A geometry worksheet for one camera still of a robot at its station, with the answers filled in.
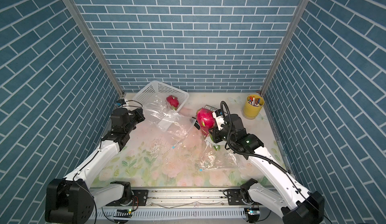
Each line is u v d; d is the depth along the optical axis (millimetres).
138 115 724
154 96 1158
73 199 390
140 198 737
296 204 386
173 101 1048
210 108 1117
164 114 858
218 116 654
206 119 709
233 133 551
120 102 706
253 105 992
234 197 737
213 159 845
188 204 732
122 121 620
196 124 988
